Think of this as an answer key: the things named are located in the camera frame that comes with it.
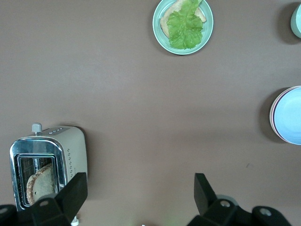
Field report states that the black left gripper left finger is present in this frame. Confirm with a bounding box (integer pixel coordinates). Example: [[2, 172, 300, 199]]
[[0, 172, 88, 226]]

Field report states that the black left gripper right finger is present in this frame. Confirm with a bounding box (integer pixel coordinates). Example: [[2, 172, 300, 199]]
[[186, 173, 291, 226]]

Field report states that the pink plate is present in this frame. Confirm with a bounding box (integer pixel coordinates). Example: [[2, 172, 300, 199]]
[[270, 86, 301, 143]]

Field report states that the blue plate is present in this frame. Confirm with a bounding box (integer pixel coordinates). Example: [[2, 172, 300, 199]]
[[272, 87, 301, 145]]

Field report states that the bread slice in toaster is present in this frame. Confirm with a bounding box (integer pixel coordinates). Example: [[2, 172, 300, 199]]
[[26, 163, 56, 206]]

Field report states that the beige and chrome toaster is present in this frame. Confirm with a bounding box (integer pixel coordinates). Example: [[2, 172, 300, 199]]
[[9, 122, 89, 212]]

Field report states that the brown table cover sheet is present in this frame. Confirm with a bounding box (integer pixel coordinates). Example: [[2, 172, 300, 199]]
[[0, 0, 301, 226]]

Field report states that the green plate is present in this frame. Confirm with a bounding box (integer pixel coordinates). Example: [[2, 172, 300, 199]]
[[152, 0, 214, 56]]

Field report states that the green lettuce leaf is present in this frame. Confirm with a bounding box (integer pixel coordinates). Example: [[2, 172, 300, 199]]
[[166, 0, 204, 50]]

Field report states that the bread slice under lettuce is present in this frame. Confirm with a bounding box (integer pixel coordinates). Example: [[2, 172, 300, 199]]
[[159, 0, 208, 39]]

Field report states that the green bowl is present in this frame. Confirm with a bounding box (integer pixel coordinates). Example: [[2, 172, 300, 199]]
[[290, 3, 301, 39]]

